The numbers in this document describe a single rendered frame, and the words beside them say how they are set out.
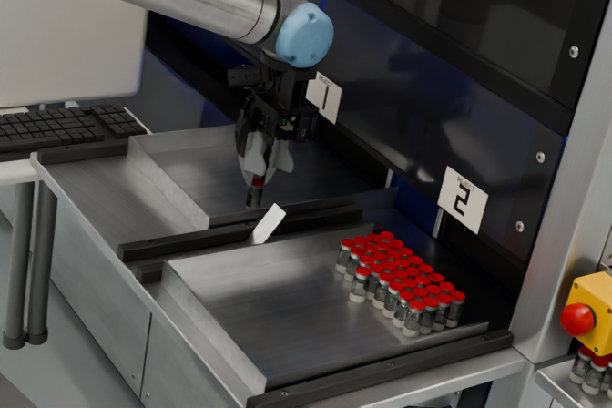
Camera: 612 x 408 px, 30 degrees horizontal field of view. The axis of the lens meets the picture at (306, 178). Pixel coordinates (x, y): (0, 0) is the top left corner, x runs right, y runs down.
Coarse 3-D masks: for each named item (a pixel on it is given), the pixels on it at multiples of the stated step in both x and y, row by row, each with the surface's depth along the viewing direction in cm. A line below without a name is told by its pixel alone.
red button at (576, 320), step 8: (576, 304) 136; (584, 304) 136; (568, 312) 136; (576, 312) 135; (584, 312) 135; (560, 320) 138; (568, 320) 136; (576, 320) 135; (584, 320) 135; (592, 320) 135; (568, 328) 136; (576, 328) 135; (584, 328) 135; (592, 328) 136; (576, 336) 136
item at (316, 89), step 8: (312, 80) 180; (320, 80) 178; (328, 80) 176; (312, 88) 180; (320, 88) 178; (336, 88) 175; (312, 96) 180; (320, 96) 179; (328, 96) 177; (336, 96) 175; (320, 104) 179; (328, 104) 177; (336, 104) 175; (320, 112) 179; (328, 112) 177; (336, 112) 176
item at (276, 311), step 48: (288, 240) 158; (336, 240) 163; (192, 288) 149; (240, 288) 151; (288, 288) 153; (336, 288) 155; (240, 336) 141; (288, 336) 143; (336, 336) 145; (384, 336) 147; (432, 336) 143; (288, 384) 132
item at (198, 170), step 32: (224, 128) 187; (256, 128) 191; (160, 160) 179; (192, 160) 181; (224, 160) 183; (320, 160) 189; (192, 192) 172; (224, 192) 174; (288, 192) 177; (320, 192) 179; (352, 192) 181; (384, 192) 177; (192, 224) 164; (224, 224) 161
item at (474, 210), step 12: (444, 180) 157; (456, 180) 155; (444, 192) 157; (456, 192) 155; (480, 192) 151; (444, 204) 157; (468, 204) 153; (480, 204) 151; (456, 216) 156; (468, 216) 154; (480, 216) 152
